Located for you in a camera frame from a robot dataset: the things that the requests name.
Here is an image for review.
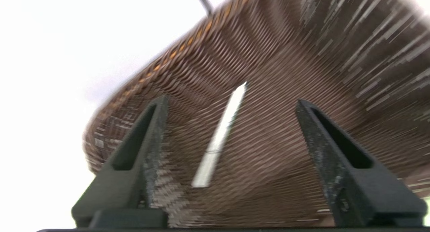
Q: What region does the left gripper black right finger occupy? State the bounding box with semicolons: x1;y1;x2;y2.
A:
296;99;428;227

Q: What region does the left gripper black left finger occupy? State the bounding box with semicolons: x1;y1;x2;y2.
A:
71;96;168;228

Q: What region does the slim white pen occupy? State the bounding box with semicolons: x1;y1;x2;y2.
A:
191;82;247;188

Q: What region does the dark brown wicker basket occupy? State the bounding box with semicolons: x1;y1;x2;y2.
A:
82;0;430;229

